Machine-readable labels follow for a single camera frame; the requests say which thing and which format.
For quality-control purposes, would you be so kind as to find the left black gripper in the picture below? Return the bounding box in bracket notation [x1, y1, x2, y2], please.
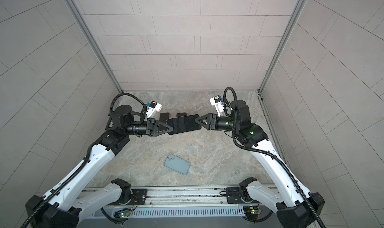
[122, 121, 171, 139]

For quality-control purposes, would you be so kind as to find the light blue phone case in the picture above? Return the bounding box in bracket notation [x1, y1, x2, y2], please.
[164, 154, 191, 175]

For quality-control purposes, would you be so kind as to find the purple phone black screen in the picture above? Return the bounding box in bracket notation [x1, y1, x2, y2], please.
[160, 113, 170, 123]

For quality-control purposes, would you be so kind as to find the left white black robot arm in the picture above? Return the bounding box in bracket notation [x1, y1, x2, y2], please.
[22, 105, 173, 228]

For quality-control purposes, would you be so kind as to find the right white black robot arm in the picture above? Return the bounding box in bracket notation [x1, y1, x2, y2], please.
[196, 96, 325, 228]

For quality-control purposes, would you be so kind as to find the left green circuit board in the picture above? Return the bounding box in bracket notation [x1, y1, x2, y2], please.
[114, 209, 133, 219]

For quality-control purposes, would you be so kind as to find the green circuit board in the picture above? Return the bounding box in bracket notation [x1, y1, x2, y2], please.
[243, 206, 262, 221]
[114, 209, 133, 219]

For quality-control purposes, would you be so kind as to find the right green circuit board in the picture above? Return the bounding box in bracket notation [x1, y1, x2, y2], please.
[243, 206, 262, 221]

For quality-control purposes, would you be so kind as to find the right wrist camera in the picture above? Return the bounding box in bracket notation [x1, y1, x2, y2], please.
[210, 95, 225, 117]

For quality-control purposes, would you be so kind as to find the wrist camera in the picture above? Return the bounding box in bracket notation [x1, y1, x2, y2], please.
[210, 95, 225, 117]
[146, 101, 162, 119]

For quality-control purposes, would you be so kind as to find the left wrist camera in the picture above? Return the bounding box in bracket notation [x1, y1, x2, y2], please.
[146, 101, 162, 119]

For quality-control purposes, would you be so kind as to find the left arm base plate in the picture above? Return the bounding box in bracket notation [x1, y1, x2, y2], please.
[119, 189, 148, 206]

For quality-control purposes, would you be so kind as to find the left black corrugated cable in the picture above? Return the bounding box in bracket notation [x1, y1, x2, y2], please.
[19, 92, 148, 228]

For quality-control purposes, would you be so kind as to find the black corrugated cable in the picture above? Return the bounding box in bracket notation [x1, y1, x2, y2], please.
[223, 86, 327, 228]
[19, 92, 148, 228]

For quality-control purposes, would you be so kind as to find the aluminium mounting rail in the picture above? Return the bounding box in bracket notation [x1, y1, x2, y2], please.
[77, 184, 283, 211]

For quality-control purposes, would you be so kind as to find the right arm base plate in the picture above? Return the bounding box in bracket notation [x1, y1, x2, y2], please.
[225, 187, 251, 204]

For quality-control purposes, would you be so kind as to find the right black corrugated cable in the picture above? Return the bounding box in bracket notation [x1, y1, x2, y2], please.
[223, 86, 327, 228]

